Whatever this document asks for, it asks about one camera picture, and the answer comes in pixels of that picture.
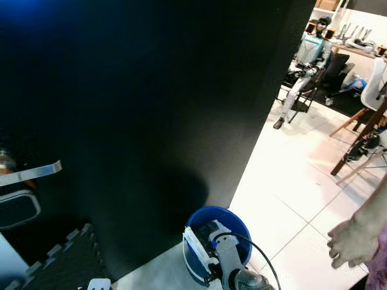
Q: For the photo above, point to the bare person forearm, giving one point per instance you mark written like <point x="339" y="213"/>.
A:
<point x="375" y="211"/>

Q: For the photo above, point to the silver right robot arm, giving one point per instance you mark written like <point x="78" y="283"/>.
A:
<point x="251" y="281"/>

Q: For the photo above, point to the bare person hand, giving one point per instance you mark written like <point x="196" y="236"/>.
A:
<point x="354" y="241"/>

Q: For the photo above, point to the blue plastic bucket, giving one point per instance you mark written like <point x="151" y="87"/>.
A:
<point x="227" y="216"/>

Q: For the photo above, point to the grey foam puzzle mat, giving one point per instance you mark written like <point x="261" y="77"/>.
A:
<point x="66" y="263"/>

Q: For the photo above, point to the large black partition panel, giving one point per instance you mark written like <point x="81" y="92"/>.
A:
<point x="151" y="90"/>

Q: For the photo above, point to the silver metal bar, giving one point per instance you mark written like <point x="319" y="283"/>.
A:
<point x="30" y="173"/>

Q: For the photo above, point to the black seat white rim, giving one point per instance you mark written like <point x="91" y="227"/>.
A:
<point x="18" y="208"/>

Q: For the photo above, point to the black office chair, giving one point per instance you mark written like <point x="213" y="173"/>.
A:
<point x="335" y="69"/>

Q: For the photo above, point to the seated grey humanoid robot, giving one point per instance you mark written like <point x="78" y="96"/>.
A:
<point x="311" y="51"/>

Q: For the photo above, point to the white chair wooden legs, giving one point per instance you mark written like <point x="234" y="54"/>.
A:
<point x="375" y="84"/>

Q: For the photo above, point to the wooden desk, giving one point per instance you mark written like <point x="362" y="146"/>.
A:
<point x="357" y="48"/>

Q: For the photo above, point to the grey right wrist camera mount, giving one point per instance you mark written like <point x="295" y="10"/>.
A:
<point x="228" y="254"/>

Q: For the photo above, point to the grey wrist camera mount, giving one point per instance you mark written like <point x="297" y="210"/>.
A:
<point x="100" y="284"/>
<point x="228" y="254"/>

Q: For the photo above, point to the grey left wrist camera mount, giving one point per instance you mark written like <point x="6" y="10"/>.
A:
<point x="100" y="284"/>

